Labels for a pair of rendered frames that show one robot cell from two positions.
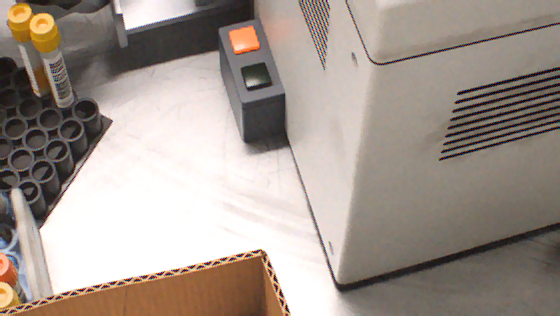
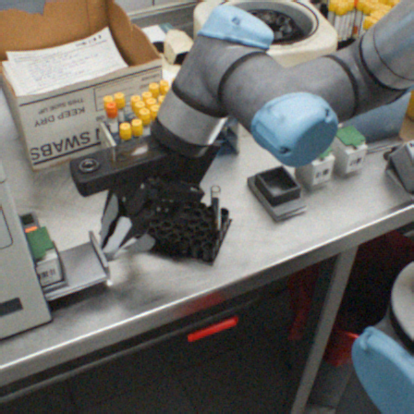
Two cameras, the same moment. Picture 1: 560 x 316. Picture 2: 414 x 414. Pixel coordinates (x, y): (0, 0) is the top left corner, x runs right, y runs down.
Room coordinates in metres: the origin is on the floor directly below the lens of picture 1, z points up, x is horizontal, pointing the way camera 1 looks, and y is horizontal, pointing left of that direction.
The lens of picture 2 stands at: (0.95, 0.18, 1.52)
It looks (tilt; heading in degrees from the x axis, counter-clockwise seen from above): 47 degrees down; 171
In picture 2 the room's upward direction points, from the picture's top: 1 degrees clockwise
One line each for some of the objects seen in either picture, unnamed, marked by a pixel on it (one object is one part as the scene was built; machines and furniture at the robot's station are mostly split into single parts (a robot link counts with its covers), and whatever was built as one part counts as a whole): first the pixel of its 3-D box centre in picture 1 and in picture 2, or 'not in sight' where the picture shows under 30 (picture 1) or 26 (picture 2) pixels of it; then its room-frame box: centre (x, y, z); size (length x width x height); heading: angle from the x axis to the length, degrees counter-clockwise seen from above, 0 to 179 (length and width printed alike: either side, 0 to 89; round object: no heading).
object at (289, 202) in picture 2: not in sight; (277, 188); (0.32, 0.39, 0.89); 0.09 x 0.05 x 0.04; 18
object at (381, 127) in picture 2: not in sight; (374, 115); (0.20, 0.59, 0.92); 0.10 x 0.07 x 0.10; 103
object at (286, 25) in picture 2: not in sight; (264, 31); (-0.03, 0.44, 0.97); 0.15 x 0.15 x 0.07
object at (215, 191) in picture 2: not in sight; (215, 214); (0.40, 0.28, 0.93); 0.01 x 0.01 x 0.10; 63
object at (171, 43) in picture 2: not in sight; (173, 65); (0.00, 0.26, 0.92); 0.24 x 0.12 x 0.10; 18
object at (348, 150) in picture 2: not in sight; (347, 152); (0.27, 0.52, 0.91); 0.05 x 0.04 x 0.07; 18
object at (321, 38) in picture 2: not in sight; (266, 49); (-0.01, 0.44, 0.94); 0.30 x 0.24 x 0.12; 9
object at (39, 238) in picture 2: not in sight; (35, 244); (0.46, 0.05, 0.98); 0.05 x 0.04 x 0.01; 18
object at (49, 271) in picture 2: not in sight; (41, 261); (0.46, 0.05, 0.95); 0.05 x 0.04 x 0.06; 18
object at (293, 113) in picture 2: not in sight; (291, 105); (0.47, 0.34, 1.16); 0.11 x 0.11 x 0.08; 25
